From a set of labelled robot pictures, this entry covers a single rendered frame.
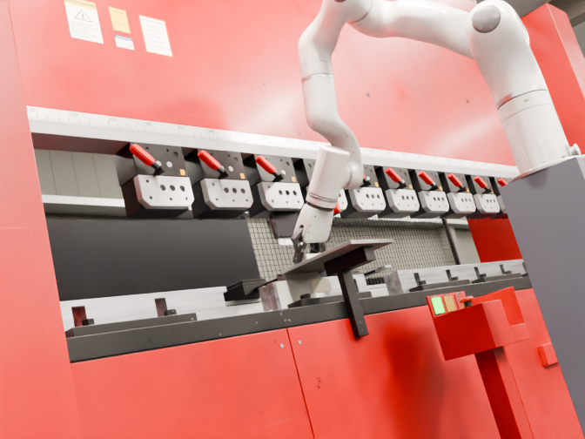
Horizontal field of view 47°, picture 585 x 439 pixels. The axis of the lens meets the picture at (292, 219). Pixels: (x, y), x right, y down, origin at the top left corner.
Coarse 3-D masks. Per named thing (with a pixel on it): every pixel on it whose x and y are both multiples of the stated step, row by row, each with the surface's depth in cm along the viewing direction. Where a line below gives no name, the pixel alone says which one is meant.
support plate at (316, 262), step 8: (352, 240) 168; (360, 240) 170; (368, 240) 172; (376, 240) 175; (384, 240) 177; (392, 240) 180; (336, 248) 170; (344, 248) 171; (352, 248) 174; (376, 248) 183; (320, 256) 174; (328, 256) 176; (336, 256) 179; (296, 264) 180; (304, 264) 178; (312, 264) 181; (320, 264) 184; (280, 272) 184; (288, 272) 183; (296, 272) 186; (304, 272) 190; (312, 272) 193
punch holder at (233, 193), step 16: (192, 160) 177; (224, 160) 181; (240, 160) 186; (192, 176) 177; (208, 176) 175; (240, 176) 183; (192, 192) 178; (208, 192) 173; (224, 192) 177; (240, 192) 181; (192, 208) 178; (208, 208) 174; (224, 208) 176; (240, 208) 180
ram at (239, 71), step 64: (128, 0) 178; (192, 0) 196; (256, 0) 217; (320, 0) 244; (64, 64) 157; (128, 64) 170; (192, 64) 186; (256, 64) 205; (384, 64) 260; (448, 64) 300; (64, 128) 150; (256, 128) 195; (384, 128) 243; (448, 128) 278
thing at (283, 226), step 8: (272, 216) 192; (280, 216) 194; (288, 216) 196; (296, 216) 198; (272, 224) 192; (280, 224) 192; (288, 224) 195; (280, 232) 191; (288, 232) 194; (280, 240) 191; (288, 240) 194
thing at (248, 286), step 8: (248, 280) 204; (256, 280) 206; (264, 280) 208; (272, 280) 197; (232, 288) 203; (240, 288) 201; (248, 288) 201; (256, 288) 202; (224, 296) 206; (232, 296) 203; (240, 296) 201; (248, 296) 203; (256, 296) 207
